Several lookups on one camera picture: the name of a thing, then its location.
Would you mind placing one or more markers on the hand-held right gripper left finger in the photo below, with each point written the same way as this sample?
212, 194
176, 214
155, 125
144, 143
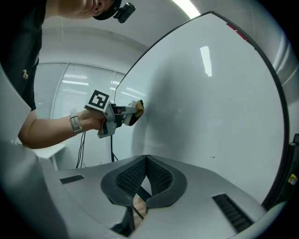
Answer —
127, 180

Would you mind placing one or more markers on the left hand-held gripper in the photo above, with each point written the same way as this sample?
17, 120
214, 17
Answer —
98, 100

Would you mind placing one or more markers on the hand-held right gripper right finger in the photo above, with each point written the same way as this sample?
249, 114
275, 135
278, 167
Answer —
163, 180

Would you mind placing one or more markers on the tan eraser with black felt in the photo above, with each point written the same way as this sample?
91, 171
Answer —
140, 107

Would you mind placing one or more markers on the black-framed whiteboard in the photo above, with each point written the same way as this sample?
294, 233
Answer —
210, 105

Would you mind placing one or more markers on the person's left forearm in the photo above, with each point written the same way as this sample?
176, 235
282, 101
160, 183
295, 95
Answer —
46, 133

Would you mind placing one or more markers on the black whiteboard stand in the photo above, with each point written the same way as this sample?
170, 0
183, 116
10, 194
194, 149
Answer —
113, 149

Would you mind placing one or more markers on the person's left hand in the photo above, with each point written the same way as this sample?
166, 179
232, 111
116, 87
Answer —
92, 120

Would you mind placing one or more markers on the white band wristwatch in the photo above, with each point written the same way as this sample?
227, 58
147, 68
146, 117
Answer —
75, 121

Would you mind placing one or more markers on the white table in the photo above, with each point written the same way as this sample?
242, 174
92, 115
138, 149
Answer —
47, 151

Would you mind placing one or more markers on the person's head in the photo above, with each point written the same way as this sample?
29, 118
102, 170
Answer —
91, 8

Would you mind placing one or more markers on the long ceiling light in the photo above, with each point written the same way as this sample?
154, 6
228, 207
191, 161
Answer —
188, 8

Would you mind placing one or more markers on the black equipment with yellow sticker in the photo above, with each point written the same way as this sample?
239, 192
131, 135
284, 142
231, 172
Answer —
293, 163

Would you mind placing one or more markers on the person's black shirt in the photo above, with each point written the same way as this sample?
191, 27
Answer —
18, 46

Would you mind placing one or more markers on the red label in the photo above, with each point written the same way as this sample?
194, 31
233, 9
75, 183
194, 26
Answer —
242, 35
231, 26

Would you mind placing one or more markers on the black head camera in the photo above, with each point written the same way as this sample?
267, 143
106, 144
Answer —
125, 12

